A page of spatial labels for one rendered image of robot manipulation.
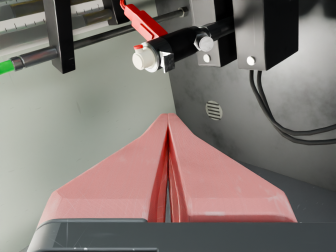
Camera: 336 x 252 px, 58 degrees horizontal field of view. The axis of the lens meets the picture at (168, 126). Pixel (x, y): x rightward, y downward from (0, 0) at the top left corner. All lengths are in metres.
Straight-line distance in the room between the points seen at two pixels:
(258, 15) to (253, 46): 0.03
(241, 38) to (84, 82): 0.31
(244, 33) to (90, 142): 0.36
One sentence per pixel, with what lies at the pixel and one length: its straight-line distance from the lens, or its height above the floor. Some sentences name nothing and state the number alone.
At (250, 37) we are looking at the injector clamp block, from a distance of 0.36.
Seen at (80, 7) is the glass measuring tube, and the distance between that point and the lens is 0.56.
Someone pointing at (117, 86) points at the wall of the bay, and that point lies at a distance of 0.61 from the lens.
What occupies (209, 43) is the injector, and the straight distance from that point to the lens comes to 0.30.
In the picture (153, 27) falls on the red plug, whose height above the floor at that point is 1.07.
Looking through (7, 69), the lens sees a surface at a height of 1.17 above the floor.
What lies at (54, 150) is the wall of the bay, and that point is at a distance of 0.57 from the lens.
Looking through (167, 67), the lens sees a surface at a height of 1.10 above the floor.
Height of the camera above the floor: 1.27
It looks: 35 degrees down
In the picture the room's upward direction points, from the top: 121 degrees counter-clockwise
